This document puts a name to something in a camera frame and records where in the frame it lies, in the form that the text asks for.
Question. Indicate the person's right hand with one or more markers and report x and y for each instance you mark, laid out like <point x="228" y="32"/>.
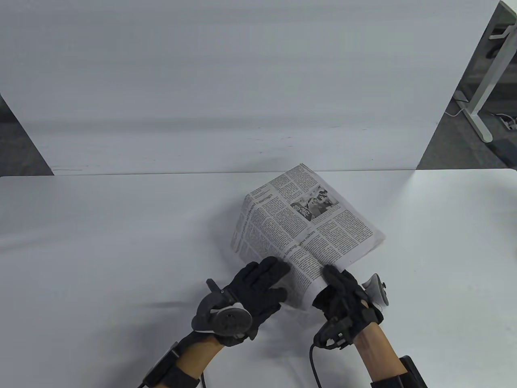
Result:
<point x="343" y="291"/>

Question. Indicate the person's left hand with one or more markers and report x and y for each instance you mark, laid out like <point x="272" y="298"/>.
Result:
<point x="258" y="287"/>

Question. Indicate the printed newspaper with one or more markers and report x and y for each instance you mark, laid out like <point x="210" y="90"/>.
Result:
<point x="307" y="226"/>

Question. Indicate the white and black right controller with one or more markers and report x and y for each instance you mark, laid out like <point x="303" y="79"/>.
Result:
<point x="377" y="291"/>

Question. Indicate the white and black controller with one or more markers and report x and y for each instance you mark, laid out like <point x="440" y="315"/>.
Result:
<point x="377" y="291"/>
<point x="232" y="323"/>

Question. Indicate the white and black left controller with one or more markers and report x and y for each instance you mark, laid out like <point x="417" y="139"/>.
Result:
<point x="232" y="323"/>

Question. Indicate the white backdrop board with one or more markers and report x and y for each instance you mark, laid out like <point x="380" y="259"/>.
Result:
<point x="242" y="81"/>

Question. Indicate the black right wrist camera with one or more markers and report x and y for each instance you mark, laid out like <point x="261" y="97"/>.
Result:
<point x="333" y="333"/>

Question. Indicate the white table leg frame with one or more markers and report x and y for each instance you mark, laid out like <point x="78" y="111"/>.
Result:
<point x="486" y="76"/>

